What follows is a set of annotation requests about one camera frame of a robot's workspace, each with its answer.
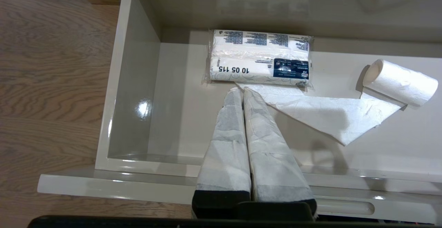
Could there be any beige cabinet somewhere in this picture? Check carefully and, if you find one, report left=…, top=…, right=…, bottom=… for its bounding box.
left=123, top=0, right=442, bottom=43

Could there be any beige cabinet drawer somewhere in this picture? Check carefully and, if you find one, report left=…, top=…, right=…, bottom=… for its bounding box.
left=37, top=0, right=442, bottom=225

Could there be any white toilet paper roll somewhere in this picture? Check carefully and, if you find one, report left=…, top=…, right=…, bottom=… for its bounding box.
left=235, top=59, right=439, bottom=147

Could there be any white tissue pack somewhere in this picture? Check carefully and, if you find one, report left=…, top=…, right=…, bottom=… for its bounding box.
left=202, top=29, right=314, bottom=88

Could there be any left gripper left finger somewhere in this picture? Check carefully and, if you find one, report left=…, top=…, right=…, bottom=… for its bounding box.
left=192, top=87, right=251, bottom=219

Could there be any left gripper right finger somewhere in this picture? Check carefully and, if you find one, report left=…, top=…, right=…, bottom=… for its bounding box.
left=243, top=87, right=317, bottom=219

